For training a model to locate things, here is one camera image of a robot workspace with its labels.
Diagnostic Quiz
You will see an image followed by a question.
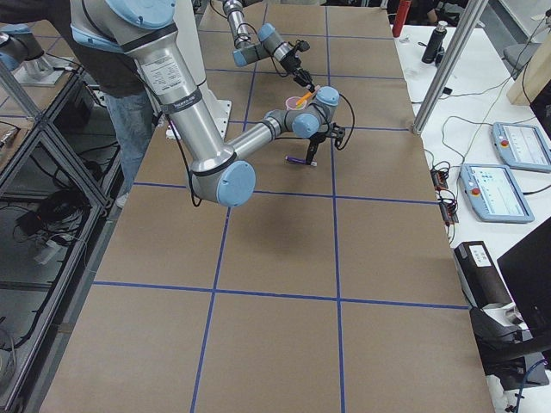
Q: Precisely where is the black monitor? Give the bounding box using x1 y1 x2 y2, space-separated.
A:
498 219 550 335

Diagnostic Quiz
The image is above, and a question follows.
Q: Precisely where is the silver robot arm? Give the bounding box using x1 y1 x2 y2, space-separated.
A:
208 0 317 93
70 1 345 207

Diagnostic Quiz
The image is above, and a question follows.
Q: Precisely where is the black water bottle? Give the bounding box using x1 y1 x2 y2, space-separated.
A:
421 21 448 64

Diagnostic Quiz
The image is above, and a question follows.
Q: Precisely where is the far teach pendant tablet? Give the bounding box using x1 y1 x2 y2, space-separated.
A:
492 122 550 173

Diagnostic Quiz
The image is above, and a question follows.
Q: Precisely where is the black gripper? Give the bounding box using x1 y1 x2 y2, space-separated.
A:
305 132 326 164
282 49 315 91

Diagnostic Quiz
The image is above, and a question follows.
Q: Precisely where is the person in dark hoodie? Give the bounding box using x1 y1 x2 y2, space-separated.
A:
1 1 154 208

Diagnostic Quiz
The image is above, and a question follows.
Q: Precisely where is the purple marker pen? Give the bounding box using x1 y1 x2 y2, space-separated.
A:
285 156 317 167

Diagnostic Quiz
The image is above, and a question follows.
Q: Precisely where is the teach pendant tablet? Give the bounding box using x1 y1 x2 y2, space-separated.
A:
492 122 550 173
460 163 535 224

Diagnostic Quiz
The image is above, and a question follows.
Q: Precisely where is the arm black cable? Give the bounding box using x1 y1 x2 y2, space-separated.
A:
275 92 356 151

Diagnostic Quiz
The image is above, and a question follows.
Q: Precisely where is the near teach pendant tablet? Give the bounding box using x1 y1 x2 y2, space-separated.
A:
460 163 535 224

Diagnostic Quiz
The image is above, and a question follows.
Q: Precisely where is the aluminium frame post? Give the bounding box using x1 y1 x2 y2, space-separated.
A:
411 0 488 135

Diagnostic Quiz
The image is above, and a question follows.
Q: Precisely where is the orange marker pen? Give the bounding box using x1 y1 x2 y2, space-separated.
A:
295 90 317 107

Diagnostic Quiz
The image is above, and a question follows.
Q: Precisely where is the black cardboard box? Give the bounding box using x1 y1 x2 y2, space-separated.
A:
454 241 512 310

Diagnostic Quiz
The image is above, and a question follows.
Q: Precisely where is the pink mesh pen holder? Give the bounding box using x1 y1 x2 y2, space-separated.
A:
285 96 308 111

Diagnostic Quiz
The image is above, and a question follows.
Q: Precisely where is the red water bottle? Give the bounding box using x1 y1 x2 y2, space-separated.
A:
392 0 411 38

